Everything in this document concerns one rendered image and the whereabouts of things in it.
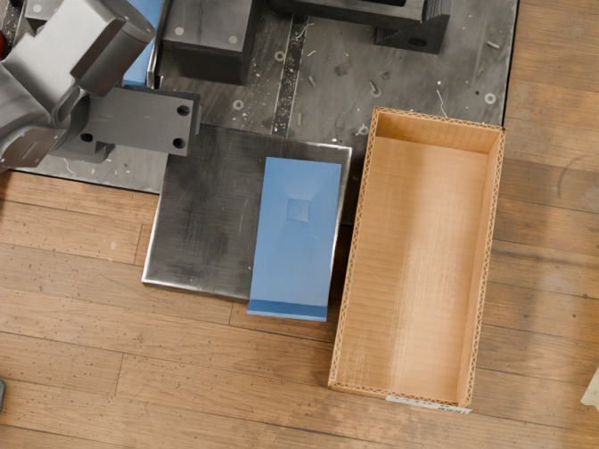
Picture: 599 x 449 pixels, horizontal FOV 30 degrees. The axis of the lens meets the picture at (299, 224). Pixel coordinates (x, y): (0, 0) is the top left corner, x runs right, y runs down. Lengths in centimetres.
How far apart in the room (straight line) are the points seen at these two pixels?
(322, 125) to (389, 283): 17
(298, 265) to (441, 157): 18
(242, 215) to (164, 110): 22
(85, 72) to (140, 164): 30
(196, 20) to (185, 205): 17
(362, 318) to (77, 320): 26
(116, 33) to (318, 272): 34
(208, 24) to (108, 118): 21
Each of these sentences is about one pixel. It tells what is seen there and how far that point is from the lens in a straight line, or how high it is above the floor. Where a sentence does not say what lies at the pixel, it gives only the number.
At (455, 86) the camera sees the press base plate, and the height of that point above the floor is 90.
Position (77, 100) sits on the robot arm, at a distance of 80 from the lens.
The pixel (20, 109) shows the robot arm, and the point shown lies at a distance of 73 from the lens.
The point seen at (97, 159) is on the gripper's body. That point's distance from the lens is 91.
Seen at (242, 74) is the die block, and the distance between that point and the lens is 107.
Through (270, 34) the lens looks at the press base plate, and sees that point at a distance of 112.
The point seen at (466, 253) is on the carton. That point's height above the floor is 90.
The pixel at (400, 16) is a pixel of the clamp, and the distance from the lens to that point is 105.
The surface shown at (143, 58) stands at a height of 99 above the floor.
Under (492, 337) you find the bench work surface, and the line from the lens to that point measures 104.
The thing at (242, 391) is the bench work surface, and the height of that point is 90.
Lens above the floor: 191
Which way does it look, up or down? 75 degrees down
